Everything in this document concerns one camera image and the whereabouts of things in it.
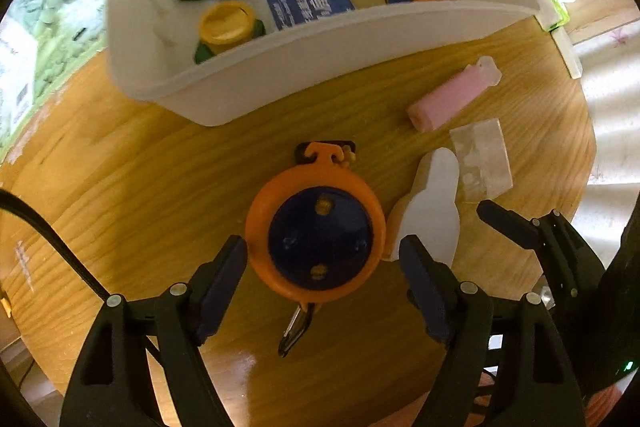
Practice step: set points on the orange and blue round reel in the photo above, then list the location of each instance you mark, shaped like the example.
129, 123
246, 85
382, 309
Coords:
315, 232

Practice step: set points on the green leaf printed poster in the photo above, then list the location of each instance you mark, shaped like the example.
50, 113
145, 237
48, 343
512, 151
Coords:
65, 7

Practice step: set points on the white plastic storage bin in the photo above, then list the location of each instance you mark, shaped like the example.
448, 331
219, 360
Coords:
300, 72

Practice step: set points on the clear plastic box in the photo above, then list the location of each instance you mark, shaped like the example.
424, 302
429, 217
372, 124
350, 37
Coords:
482, 162

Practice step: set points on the green tissue pack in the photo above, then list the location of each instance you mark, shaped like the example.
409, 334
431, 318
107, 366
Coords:
550, 2

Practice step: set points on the white carton with print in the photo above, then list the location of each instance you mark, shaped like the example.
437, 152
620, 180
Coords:
15, 77

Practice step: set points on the white bottle-shaped block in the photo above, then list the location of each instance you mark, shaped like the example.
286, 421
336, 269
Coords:
432, 207

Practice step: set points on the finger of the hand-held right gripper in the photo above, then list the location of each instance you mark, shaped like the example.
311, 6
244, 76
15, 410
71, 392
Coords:
510, 227

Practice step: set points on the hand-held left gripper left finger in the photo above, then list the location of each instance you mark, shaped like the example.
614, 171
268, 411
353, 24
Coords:
220, 294

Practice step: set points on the yellow and green small bottle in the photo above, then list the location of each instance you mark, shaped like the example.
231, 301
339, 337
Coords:
225, 27

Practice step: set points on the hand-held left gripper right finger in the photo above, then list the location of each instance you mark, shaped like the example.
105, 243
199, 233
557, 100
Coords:
425, 294

